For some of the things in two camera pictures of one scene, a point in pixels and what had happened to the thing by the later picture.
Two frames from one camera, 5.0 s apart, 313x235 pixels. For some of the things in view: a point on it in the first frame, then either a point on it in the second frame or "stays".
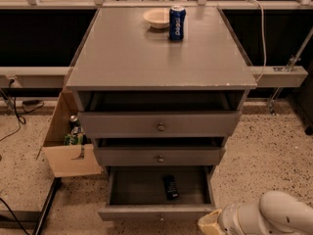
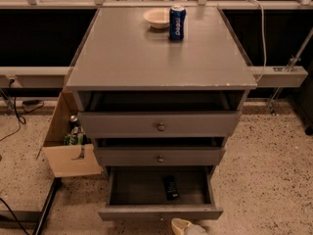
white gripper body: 227,219 -> 181,226
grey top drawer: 159,123 stays
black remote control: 170,187 stays
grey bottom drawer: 136,193 stays
